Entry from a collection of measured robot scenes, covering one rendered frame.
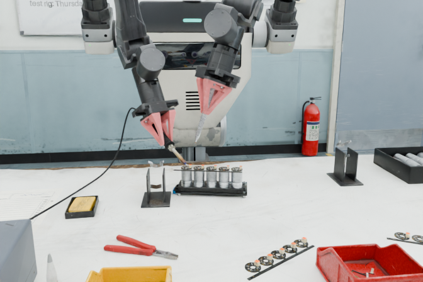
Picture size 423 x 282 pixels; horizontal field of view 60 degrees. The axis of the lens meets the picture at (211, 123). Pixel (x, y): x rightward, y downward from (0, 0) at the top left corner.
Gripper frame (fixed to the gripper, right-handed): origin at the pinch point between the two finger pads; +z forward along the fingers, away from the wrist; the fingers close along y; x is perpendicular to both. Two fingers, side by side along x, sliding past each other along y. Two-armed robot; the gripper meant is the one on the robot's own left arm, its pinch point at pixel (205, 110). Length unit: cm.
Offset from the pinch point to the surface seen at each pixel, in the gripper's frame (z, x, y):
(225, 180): 13.4, 6.6, 6.2
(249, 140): 18, 171, -214
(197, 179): 14.9, 1.8, 3.0
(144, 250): 24.2, -13.6, 19.8
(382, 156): -3, 51, 10
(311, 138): -2, 212, -177
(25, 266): 26.5, -30.8, 22.6
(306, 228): 14.8, 14.2, 25.3
